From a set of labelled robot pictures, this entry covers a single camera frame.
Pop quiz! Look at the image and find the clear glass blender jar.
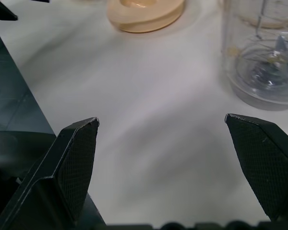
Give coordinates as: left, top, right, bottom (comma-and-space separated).
221, 0, 288, 111

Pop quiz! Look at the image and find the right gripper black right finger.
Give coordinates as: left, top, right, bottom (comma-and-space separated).
224, 113, 288, 221

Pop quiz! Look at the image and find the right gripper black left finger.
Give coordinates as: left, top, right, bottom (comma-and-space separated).
0, 116, 100, 230

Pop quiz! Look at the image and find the cream blender lid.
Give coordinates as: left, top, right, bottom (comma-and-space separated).
107, 0, 185, 34

